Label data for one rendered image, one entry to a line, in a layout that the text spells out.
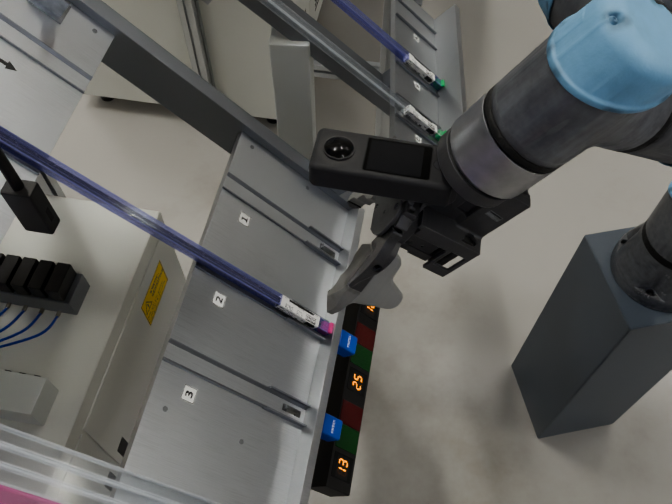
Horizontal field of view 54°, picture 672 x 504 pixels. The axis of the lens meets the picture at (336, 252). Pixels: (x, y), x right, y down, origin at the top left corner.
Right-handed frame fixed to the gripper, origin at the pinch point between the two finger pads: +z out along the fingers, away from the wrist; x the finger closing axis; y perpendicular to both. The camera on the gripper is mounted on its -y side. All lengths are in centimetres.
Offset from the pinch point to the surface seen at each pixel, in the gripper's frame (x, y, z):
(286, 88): 39.4, -4.8, 22.1
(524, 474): 8, 79, 59
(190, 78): 19.6, -19.0, 8.7
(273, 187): 14.4, -4.4, 13.8
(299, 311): -0.2, 3.0, 14.2
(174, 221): 60, -4, 106
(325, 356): -3.7, 8.0, 15.5
